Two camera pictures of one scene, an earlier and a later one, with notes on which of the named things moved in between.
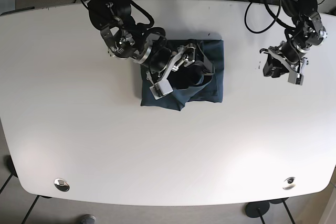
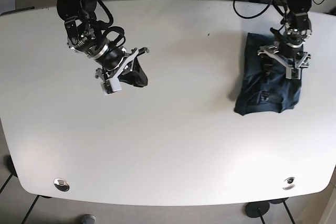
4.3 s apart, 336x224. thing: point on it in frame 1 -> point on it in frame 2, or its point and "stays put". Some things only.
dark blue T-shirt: [210, 90] -> [265, 87]
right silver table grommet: [291, 182] stays put
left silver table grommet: [61, 184] stays put
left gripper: [159, 61] -> [115, 60]
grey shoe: [88, 219] stays put
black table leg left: [13, 172] stays put
